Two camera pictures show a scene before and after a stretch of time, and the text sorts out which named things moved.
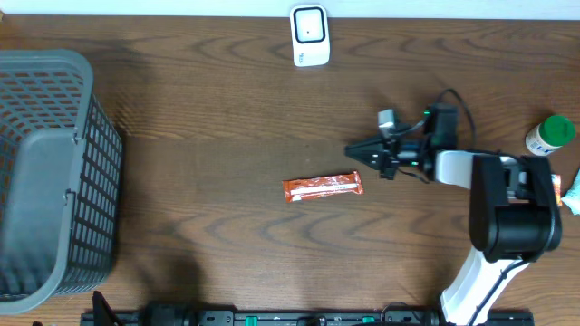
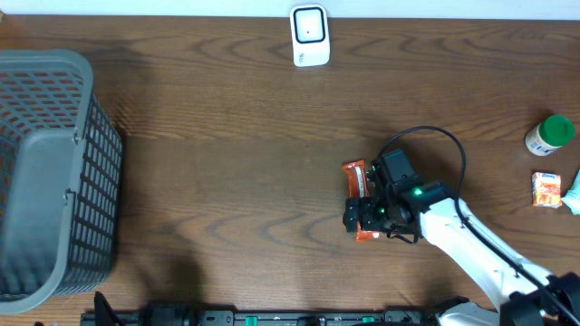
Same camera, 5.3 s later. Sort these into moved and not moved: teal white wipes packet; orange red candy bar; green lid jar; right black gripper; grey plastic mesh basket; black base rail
Moved: orange red candy bar; right black gripper
Not moved: green lid jar; grey plastic mesh basket; teal white wipes packet; black base rail
